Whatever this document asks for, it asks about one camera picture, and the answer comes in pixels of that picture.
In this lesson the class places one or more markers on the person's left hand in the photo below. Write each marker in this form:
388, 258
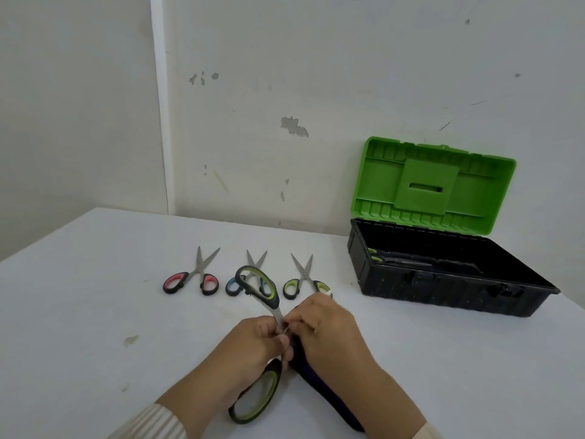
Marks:
242, 352

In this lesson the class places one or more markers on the person's right thumb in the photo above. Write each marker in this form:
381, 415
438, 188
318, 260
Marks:
298, 326

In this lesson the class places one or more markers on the person's right forearm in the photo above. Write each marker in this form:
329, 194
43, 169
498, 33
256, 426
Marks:
393, 406

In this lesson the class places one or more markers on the person's right hand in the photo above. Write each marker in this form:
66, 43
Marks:
333, 342

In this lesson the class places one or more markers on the person's left forearm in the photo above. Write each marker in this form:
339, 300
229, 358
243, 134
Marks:
183, 406

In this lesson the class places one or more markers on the large green black scissors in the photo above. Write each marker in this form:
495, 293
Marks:
261, 288

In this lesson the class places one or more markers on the black toolbox with green lid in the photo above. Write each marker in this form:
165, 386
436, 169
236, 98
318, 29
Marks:
434, 191

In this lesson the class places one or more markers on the person's left thumb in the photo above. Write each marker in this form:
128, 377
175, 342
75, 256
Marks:
269, 325

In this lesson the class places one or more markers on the white wall conduit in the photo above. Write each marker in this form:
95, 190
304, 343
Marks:
162, 109

